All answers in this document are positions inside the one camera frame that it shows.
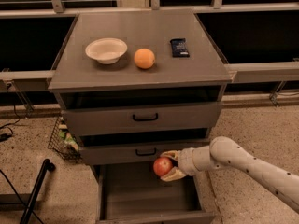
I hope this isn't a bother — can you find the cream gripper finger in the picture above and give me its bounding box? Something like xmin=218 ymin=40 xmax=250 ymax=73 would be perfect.
xmin=161 ymin=150 xmax=180 ymax=161
xmin=161 ymin=167 xmax=186 ymax=182

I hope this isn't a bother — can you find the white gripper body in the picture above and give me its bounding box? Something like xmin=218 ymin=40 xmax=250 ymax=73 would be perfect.
xmin=178 ymin=148 xmax=198 ymax=176

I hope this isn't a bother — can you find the red apple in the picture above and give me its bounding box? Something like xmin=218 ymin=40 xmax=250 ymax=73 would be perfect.
xmin=153 ymin=157 xmax=173 ymax=177

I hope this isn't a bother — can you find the white bowl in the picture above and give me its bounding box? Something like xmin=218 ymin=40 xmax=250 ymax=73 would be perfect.
xmin=85 ymin=38 xmax=128 ymax=64

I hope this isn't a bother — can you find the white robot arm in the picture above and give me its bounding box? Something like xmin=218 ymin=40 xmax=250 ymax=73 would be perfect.
xmin=161 ymin=136 xmax=299 ymax=213

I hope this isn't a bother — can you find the grey middle drawer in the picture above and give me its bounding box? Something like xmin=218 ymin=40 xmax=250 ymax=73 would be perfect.
xmin=79 ymin=138 xmax=209 ymax=165

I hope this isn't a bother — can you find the grey top drawer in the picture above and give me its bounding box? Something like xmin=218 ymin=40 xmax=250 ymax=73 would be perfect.
xmin=62 ymin=102 xmax=222 ymax=136

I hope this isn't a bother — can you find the grey open bottom drawer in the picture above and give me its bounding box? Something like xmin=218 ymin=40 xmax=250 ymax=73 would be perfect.
xmin=96 ymin=161 xmax=215 ymax=224

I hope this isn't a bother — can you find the grey drawer cabinet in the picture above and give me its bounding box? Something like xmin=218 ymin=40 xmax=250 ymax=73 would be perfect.
xmin=48 ymin=8 xmax=234 ymax=224

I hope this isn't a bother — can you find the orange fruit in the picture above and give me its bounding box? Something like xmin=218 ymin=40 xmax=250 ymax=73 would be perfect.
xmin=134 ymin=49 xmax=155 ymax=69

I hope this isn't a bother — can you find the dark blue snack bar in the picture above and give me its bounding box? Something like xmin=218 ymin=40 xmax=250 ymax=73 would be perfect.
xmin=170 ymin=38 xmax=190 ymax=58

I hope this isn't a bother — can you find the black stand pole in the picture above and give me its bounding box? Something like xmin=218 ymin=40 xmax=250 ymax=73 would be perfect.
xmin=20 ymin=159 xmax=55 ymax=224

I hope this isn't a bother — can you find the black wire basket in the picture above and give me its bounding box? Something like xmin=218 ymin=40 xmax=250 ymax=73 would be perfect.
xmin=48 ymin=117 xmax=80 ymax=161

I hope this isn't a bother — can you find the black floor cable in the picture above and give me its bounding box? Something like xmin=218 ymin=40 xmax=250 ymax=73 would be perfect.
xmin=0 ymin=168 xmax=45 ymax=224

